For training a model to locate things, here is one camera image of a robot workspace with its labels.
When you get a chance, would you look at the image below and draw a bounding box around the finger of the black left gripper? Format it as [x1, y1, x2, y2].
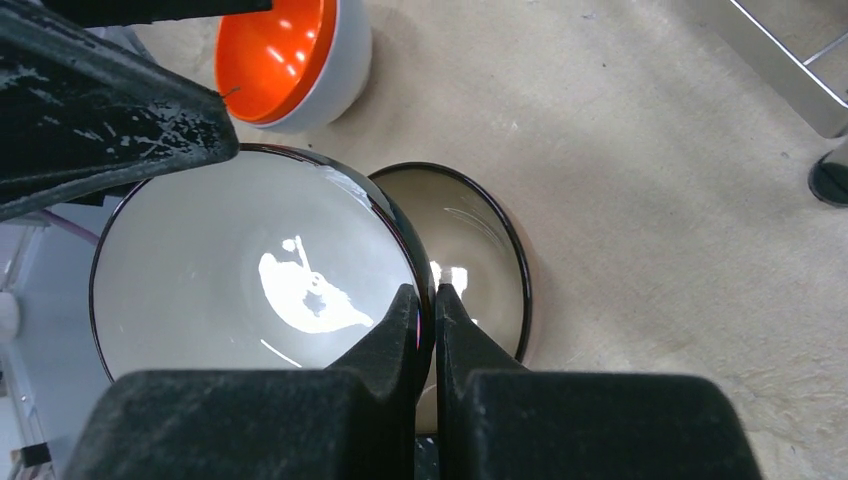
[1, 1, 240, 220]
[40, 0, 272, 28]

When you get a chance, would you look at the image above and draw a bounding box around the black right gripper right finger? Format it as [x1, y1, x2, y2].
[435, 285, 761, 479]

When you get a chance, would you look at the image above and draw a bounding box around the black rimmed white bowl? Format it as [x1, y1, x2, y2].
[89, 143, 434, 382]

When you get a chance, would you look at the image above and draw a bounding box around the red orange bowl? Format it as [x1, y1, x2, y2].
[214, 0, 373, 133]

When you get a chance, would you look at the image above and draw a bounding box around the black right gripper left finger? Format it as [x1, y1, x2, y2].
[65, 285, 419, 479]

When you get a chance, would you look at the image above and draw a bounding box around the tan glossy dark-rimmed bowl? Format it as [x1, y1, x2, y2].
[367, 161, 535, 435]

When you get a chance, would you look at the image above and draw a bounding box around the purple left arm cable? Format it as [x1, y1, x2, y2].
[36, 208, 101, 246]

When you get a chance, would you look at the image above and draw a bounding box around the stainless steel dish rack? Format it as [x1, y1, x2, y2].
[690, 1, 847, 208]

